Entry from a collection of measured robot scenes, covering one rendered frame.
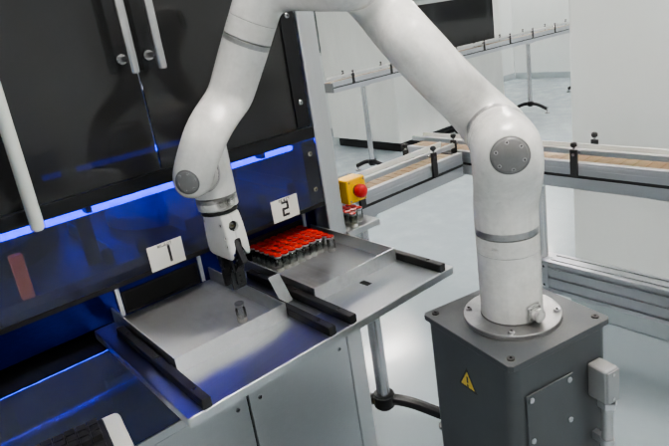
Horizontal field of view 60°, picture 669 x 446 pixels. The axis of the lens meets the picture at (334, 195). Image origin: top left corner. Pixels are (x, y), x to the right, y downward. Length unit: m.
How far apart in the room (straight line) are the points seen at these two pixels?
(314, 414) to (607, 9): 1.82
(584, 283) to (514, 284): 1.03
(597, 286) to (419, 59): 1.31
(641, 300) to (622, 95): 0.86
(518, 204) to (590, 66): 1.57
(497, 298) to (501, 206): 0.19
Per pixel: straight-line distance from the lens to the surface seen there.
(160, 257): 1.40
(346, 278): 1.38
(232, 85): 1.11
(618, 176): 1.95
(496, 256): 1.14
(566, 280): 2.21
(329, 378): 1.82
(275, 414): 1.74
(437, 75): 1.04
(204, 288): 1.52
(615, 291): 2.13
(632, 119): 2.58
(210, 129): 1.08
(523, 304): 1.18
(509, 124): 1.01
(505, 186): 1.04
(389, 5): 1.10
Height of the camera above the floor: 1.49
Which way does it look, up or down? 17 degrees down
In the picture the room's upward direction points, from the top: 9 degrees counter-clockwise
